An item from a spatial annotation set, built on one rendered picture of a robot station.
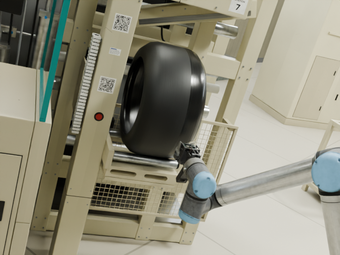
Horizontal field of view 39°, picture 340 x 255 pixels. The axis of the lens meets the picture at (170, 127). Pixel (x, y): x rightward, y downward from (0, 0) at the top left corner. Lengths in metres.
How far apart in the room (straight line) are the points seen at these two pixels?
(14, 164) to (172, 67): 0.90
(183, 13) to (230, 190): 1.10
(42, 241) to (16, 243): 1.43
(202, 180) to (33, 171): 0.60
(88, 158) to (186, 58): 0.67
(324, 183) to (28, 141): 0.93
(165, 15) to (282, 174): 1.18
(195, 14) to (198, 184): 1.15
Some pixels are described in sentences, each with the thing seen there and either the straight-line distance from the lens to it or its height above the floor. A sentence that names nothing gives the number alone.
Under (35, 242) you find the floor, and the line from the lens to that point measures 3.14.
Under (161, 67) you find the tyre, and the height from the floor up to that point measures 1.38.
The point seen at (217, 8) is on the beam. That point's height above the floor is 1.66.
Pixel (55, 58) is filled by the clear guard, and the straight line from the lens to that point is 1.45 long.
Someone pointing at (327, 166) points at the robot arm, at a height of 1.38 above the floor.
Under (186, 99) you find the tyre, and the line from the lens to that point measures 2.12.
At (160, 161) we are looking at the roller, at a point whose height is 0.91.
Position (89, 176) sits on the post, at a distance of 2.39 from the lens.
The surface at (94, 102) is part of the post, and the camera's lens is 2.23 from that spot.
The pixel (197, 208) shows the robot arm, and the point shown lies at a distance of 1.83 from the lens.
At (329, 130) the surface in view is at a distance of 4.95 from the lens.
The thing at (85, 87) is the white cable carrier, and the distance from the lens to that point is 2.21.
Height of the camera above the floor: 1.85
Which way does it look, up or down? 19 degrees down
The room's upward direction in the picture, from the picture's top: 17 degrees clockwise
